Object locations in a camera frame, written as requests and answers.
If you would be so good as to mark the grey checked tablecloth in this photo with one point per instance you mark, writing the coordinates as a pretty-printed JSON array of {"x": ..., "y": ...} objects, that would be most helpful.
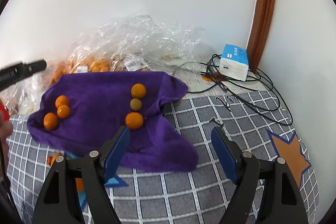
[{"x": 203, "y": 195}]

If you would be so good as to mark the orange mandarin near edge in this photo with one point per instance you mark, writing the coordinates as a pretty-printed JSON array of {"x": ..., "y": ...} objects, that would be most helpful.
[{"x": 79, "y": 181}]

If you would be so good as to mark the purple towel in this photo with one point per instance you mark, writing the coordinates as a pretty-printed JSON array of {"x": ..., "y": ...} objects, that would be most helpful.
[{"x": 99, "y": 104}]

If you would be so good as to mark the blue white tissue box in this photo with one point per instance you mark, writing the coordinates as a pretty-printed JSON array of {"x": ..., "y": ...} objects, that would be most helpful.
[{"x": 234, "y": 62}]

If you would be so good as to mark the large orange mandarin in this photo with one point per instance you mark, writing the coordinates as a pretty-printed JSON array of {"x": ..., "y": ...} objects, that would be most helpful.
[{"x": 50, "y": 121}]

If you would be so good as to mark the orange mandarin on cloth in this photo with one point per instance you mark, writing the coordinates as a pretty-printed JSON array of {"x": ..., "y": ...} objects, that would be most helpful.
[{"x": 63, "y": 112}]

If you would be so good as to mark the left hand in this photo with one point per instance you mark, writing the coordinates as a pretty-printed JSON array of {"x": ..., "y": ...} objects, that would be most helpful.
[{"x": 6, "y": 129}]

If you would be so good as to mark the clear crumpled plastic bag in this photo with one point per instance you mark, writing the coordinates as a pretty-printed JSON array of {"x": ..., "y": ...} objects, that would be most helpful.
[{"x": 25, "y": 96}]

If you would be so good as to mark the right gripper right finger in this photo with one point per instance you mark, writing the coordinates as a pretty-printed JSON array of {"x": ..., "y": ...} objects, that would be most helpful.
[{"x": 228, "y": 153}]

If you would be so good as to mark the orange mandarin behind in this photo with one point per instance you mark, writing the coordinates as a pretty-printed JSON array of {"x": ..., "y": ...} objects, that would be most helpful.
[{"x": 61, "y": 100}]

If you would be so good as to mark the small red fruit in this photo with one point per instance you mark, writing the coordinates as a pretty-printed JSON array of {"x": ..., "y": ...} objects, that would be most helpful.
[{"x": 49, "y": 160}]

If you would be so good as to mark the yellow-green small fruit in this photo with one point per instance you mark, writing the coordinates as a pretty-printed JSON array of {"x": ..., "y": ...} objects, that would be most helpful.
[{"x": 136, "y": 104}]

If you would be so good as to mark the brown wooden door frame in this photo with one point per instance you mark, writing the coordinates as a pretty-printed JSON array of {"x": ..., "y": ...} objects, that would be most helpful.
[{"x": 261, "y": 24}]

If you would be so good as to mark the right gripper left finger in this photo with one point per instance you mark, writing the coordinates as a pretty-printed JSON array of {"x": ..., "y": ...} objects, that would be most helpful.
[{"x": 112, "y": 151}]

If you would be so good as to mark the small orange kumquat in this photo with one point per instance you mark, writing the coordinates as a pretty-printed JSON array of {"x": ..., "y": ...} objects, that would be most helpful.
[
  {"x": 138, "y": 91},
  {"x": 134, "y": 120}
]

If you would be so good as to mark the small orange kumquat top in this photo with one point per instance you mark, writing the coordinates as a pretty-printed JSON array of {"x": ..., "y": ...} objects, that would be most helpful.
[{"x": 138, "y": 91}]

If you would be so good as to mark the clear bag of oranges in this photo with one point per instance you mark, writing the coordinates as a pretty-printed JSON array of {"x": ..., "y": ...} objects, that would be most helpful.
[{"x": 133, "y": 43}]

